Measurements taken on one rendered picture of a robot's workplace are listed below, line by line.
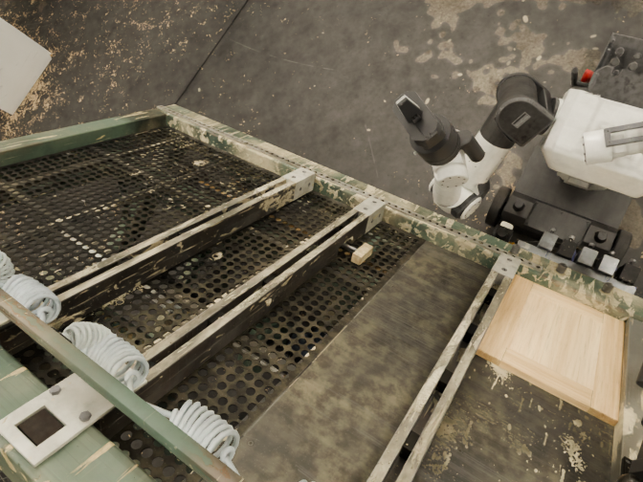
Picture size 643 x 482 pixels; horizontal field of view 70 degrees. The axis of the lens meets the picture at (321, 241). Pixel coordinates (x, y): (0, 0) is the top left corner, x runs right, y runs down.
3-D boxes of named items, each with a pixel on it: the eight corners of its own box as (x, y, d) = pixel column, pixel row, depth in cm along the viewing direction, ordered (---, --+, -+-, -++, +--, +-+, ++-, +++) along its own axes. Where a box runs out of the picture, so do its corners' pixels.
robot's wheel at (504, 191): (505, 178, 226) (494, 195, 212) (516, 182, 224) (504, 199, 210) (492, 212, 238) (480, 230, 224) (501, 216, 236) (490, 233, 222)
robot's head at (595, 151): (582, 134, 99) (583, 131, 91) (639, 123, 94) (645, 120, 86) (585, 164, 99) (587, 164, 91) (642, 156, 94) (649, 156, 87)
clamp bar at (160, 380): (387, 223, 158) (404, 158, 145) (46, 506, 69) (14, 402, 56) (361, 211, 162) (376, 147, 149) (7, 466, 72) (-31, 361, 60)
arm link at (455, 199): (423, 174, 115) (424, 204, 132) (454, 201, 111) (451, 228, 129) (454, 146, 115) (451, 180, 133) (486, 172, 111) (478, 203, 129)
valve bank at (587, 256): (642, 274, 158) (668, 262, 136) (624, 312, 157) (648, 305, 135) (498, 218, 177) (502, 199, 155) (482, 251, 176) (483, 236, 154)
